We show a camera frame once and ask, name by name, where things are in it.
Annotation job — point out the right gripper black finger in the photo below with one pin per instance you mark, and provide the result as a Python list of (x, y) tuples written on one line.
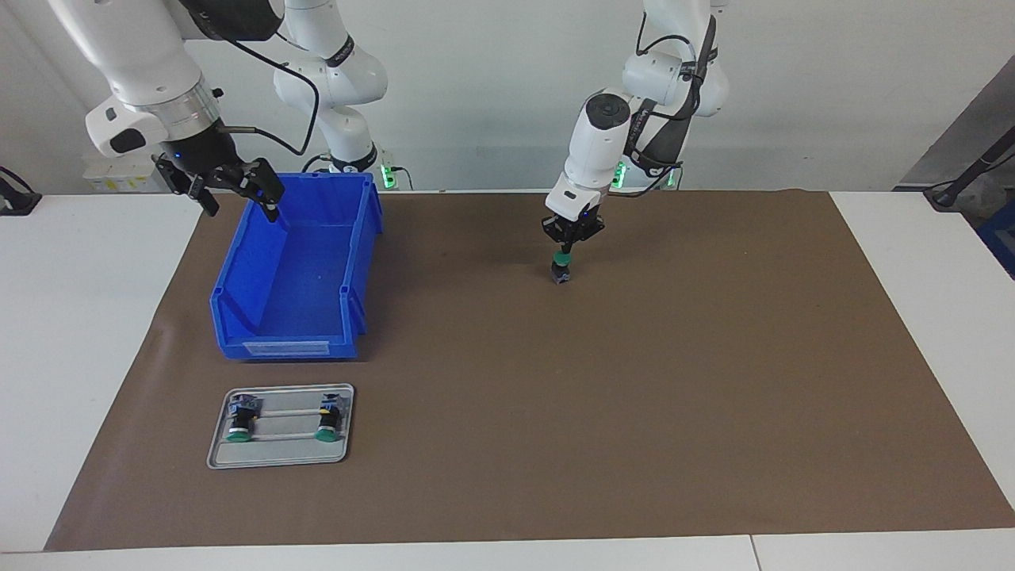
[(263, 182), (186, 181)]

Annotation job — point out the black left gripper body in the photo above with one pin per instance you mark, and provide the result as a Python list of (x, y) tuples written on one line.
[(572, 226)]

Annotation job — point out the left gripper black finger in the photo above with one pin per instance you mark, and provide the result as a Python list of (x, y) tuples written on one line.
[(560, 242), (573, 244)]

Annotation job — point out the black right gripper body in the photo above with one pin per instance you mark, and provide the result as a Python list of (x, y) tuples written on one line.
[(198, 151)]

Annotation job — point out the green push button switch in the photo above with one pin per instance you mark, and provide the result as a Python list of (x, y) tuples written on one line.
[(327, 420), (240, 420), (561, 270)]

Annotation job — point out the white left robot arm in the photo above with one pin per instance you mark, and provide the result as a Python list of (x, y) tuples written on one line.
[(603, 135)]

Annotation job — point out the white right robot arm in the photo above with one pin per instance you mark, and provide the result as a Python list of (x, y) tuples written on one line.
[(143, 55)]

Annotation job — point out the green lit base connector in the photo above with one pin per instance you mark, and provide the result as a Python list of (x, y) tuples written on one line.
[(388, 174), (618, 176)]

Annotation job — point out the white socket box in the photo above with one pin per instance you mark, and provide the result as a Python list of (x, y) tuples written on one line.
[(111, 170)]

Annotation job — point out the blue plastic storage bin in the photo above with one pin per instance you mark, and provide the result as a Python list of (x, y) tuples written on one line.
[(301, 277)]

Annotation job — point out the brown paper table mat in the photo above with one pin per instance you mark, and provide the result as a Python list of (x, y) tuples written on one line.
[(555, 396)]

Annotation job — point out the silver metal tray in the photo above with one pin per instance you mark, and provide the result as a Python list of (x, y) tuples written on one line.
[(277, 452)]

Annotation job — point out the black stand pole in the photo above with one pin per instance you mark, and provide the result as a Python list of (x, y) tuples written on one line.
[(979, 162)]

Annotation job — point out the blue crate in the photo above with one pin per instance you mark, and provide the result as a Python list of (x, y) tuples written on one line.
[(1003, 238)]

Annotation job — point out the black clamp mount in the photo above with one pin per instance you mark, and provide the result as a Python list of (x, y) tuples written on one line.
[(20, 202)]

